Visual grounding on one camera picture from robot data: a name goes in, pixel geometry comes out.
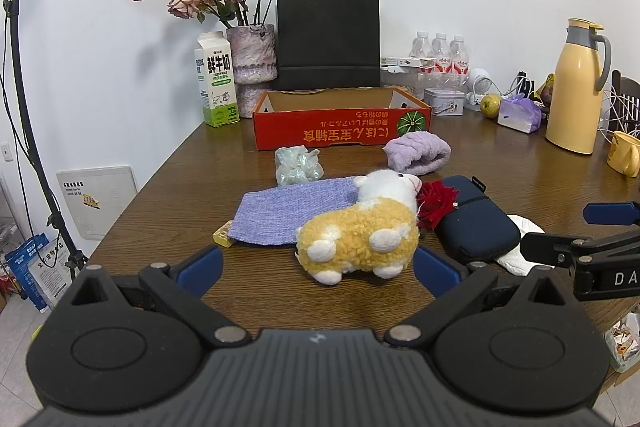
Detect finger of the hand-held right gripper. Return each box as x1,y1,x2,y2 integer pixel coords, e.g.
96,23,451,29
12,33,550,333
583,201,640,226
520,229,640,266

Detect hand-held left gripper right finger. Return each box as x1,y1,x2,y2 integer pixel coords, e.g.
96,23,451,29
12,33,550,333
384,245,569,351

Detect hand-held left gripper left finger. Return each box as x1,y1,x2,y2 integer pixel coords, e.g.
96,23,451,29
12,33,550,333
69,245,251,351

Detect white cloth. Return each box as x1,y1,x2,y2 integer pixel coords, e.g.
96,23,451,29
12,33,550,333
492,214,556,275

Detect dark blue zip case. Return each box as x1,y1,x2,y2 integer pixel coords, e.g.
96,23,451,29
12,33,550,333
432,175,522,265

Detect red artificial rose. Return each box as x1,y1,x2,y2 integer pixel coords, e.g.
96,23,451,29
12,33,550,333
416,181,460,230

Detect yellow white sheep plush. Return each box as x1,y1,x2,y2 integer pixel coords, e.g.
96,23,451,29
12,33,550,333
295,169,422,286

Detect purple woven fabric pouch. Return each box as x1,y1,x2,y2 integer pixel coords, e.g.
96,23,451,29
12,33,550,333
227,175,361,248

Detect fluffy lilac headband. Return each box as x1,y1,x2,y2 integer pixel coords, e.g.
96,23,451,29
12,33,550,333
382,132,452,175

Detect iridescent plastic wrap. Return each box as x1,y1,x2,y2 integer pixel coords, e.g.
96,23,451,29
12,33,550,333
274,147,324,186

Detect red cardboard box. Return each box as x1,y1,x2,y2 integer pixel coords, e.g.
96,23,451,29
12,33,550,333
252,87,432,151

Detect small yellow box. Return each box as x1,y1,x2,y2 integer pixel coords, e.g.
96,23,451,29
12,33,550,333
213,220,234,249

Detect yellow mug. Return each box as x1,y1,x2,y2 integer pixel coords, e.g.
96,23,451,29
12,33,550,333
606,130,640,178

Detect white plastic bag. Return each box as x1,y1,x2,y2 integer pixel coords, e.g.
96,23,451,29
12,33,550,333
604,311,640,374

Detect yellow thermos jug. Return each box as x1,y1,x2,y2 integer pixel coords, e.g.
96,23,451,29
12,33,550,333
545,18,613,155

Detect purple tissue pack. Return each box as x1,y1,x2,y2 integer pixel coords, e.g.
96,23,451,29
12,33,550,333
497,93,546,134

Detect colourful snack packet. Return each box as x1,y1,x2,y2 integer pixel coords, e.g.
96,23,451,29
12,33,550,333
532,74,556,108

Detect green apple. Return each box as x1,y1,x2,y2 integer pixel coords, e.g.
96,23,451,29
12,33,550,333
480,93,502,118

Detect blue printed bags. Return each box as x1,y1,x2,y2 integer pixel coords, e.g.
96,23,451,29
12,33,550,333
5,232,63,313

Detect pale printed tin box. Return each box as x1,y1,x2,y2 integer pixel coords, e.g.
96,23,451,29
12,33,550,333
424,88,466,116

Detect small white desk fan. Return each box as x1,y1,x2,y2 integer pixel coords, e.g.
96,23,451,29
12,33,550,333
465,68,493,110

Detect clear plastic seed container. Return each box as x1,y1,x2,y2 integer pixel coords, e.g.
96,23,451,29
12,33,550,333
381,68,468,100

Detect white green milk carton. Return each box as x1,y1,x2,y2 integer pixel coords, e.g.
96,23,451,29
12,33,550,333
194,32,241,128

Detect flat white carton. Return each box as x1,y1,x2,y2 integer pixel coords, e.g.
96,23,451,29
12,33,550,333
380,56,436,70

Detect mottled purple ceramic vase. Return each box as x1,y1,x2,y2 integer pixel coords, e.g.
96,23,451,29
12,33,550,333
226,24,279,119

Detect black paper shopping bag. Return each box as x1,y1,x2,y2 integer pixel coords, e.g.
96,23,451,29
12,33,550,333
276,0,381,92

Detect black light stand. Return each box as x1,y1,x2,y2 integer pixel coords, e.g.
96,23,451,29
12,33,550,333
0,0,88,303

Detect white cables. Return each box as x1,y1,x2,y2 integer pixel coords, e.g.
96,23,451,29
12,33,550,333
597,87,628,144

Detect white wall panel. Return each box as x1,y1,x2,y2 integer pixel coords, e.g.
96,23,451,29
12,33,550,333
56,164,138,242

